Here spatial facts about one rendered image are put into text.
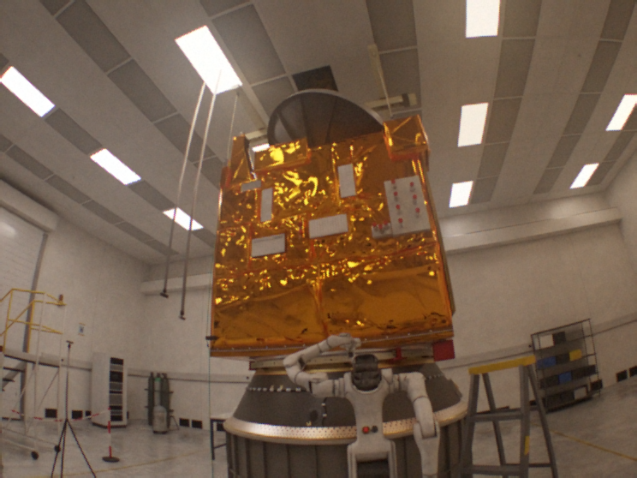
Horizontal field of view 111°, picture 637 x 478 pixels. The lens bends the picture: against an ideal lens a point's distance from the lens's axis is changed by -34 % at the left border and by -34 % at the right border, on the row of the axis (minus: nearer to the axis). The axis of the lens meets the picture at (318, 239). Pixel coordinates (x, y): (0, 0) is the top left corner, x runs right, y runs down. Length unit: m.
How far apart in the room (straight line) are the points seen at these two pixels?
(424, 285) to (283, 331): 1.09
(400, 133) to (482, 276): 5.88
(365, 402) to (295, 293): 1.28
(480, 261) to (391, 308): 6.22
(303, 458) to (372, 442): 0.78
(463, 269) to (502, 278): 1.02
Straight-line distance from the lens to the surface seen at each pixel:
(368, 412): 1.55
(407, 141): 2.88
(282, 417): 2.33
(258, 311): 2.63
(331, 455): 2.18
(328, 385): 1.61
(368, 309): 2.37
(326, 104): 3.55
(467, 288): 8.16
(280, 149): 3.19
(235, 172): 3.45
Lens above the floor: 1.56
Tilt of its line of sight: 24 degrees up
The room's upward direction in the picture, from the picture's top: 3 degrees counter-clockwise
